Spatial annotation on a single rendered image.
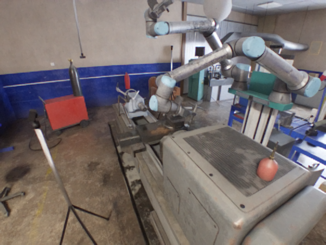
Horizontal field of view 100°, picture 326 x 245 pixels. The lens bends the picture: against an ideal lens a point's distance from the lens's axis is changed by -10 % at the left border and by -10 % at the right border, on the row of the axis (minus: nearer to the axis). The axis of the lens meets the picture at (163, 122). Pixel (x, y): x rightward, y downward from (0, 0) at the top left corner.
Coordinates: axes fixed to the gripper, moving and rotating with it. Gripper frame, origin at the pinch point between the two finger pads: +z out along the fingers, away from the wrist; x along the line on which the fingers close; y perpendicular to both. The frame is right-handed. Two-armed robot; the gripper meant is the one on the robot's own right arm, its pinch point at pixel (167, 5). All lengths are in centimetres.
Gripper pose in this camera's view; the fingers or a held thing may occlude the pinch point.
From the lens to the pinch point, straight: 115.2
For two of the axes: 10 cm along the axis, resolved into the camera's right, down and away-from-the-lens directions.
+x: -6.9, 7.3, 0.0
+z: 4.2, 3.9, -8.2
